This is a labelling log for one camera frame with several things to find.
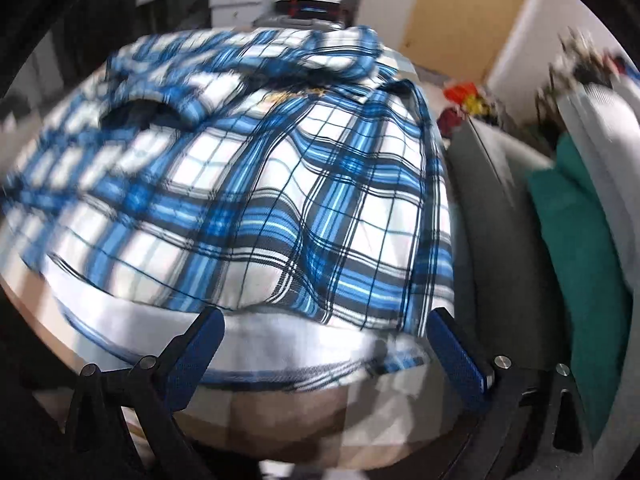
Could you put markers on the white wardrobe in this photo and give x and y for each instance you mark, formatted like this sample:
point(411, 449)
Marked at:
point(385, 5)

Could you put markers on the yellow shoes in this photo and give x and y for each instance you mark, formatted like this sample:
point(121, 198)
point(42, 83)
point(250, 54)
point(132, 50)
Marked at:
point(474, 104)

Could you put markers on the wooden door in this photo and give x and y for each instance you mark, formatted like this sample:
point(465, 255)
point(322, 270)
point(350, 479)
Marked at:
point(460, 15)

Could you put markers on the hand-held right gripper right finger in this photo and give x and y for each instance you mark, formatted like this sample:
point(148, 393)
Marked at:
point(457, 355)

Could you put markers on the grey sofa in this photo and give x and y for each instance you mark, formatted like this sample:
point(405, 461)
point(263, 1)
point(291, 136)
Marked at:
point(490, 220)

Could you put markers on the blue plaid shirt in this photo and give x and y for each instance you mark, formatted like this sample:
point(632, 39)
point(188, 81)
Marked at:
point(250, 200)

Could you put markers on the checked bed cover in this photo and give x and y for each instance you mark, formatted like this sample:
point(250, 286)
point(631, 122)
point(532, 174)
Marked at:
point(280, 420)

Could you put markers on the red shoe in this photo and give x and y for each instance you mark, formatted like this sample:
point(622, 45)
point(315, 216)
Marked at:
point(450, 120)

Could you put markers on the black and red box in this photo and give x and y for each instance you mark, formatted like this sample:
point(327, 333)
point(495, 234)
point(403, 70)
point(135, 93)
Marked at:
point(312, 7)

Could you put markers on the green cloth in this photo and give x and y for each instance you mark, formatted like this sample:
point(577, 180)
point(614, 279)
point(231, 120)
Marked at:
point(585, 260)

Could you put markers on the silver suitcase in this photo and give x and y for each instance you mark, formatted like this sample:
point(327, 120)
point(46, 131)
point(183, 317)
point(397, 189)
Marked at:
point(305, 22)

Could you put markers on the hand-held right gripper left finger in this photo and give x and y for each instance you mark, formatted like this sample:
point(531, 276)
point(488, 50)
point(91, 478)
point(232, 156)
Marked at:
point(197, 355)

